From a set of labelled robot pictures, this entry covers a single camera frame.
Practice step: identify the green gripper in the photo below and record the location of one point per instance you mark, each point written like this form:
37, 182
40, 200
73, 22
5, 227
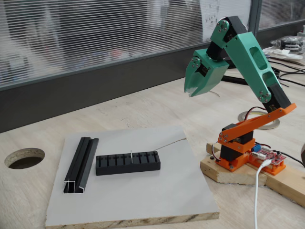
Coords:
212, 76

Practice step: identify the thin metal pin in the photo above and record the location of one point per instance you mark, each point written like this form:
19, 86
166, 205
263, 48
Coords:
131, 156

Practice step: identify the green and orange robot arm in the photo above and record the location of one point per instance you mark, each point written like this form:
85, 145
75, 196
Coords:
252, 55

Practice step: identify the black slotted holder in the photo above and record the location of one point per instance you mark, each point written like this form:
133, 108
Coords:
128, 168

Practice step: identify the orange 3D-printed circuit board mount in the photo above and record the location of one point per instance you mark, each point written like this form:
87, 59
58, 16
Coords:
274, 169

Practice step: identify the black profile bar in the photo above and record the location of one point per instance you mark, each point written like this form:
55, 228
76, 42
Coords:
234, 80

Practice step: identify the tape roll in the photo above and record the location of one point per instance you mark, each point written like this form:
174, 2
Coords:
243, 117

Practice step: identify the printed paper sheet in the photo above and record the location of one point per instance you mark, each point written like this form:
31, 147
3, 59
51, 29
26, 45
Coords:
209, 16

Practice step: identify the white packets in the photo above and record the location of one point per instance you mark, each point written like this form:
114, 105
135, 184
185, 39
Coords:
283, 53

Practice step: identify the clear plastic parts bag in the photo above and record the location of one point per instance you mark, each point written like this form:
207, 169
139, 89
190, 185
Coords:
289, 43

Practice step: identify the brown cardboard sheet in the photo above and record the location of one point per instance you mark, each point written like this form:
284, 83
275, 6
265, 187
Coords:
295, 60

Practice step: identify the red controller board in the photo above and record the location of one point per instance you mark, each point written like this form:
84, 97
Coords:
269, 155

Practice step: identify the angled wooden base block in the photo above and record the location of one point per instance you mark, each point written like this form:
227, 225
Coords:
233, 176

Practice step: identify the dark round object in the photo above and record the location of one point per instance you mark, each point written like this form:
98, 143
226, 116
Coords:
303, 155

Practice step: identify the long wooden base plank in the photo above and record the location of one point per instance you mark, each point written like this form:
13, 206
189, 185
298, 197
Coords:
286, 183

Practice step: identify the grey board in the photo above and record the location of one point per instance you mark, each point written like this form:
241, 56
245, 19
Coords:
133, 198

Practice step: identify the black aluminium profile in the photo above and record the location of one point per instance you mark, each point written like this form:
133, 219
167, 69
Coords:
79, 164

